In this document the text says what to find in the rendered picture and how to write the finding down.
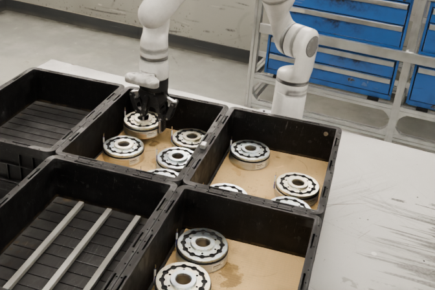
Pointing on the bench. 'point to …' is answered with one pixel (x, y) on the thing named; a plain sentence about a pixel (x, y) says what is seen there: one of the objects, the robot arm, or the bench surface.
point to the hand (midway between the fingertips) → (153, 124)
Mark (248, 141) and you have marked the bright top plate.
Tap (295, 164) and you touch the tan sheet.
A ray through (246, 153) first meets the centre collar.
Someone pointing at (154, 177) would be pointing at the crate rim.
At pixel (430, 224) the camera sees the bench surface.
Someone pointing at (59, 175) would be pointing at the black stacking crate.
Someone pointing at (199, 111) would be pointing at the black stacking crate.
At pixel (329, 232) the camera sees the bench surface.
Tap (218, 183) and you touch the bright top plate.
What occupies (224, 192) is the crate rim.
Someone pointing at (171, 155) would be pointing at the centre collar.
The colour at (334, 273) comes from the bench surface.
